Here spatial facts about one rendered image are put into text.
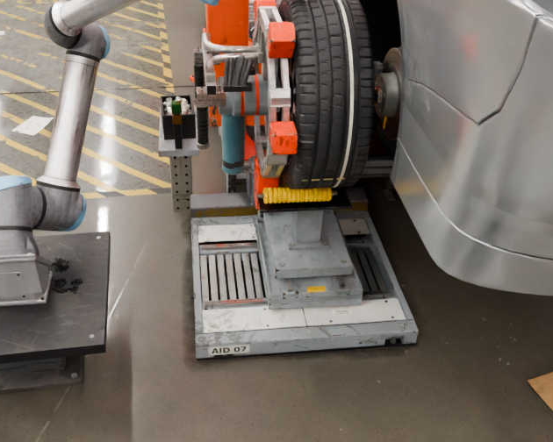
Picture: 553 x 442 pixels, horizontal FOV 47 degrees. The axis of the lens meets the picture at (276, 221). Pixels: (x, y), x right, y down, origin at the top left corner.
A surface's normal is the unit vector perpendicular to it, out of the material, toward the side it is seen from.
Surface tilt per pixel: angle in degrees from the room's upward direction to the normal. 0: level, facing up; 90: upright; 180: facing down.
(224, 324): 0
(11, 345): 0
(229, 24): 90
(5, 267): 90
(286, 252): 0
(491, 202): 95
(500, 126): 90
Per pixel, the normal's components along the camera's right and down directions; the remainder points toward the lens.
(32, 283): 0.14, 0.58
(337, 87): 0.13, 0.14
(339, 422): 0.04, -0.81
